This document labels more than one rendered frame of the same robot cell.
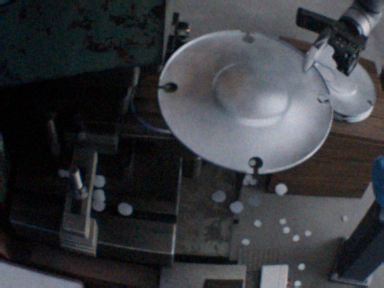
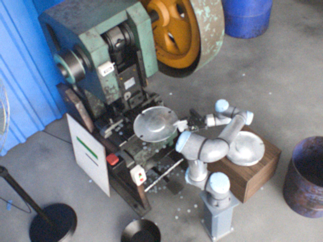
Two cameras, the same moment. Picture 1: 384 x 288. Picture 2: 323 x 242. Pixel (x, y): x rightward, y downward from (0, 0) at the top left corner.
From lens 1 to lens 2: 1.55 m
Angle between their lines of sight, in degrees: 34
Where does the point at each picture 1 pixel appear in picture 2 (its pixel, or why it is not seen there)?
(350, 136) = (228, 167)
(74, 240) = (102, 132)
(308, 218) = not seen: hidden behind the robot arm
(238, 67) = (158, 117)
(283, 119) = (155, 132)
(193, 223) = (134, 145)
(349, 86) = (245, 150)
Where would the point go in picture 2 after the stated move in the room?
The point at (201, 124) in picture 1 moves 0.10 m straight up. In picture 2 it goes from (140, 124) to (138, 114)
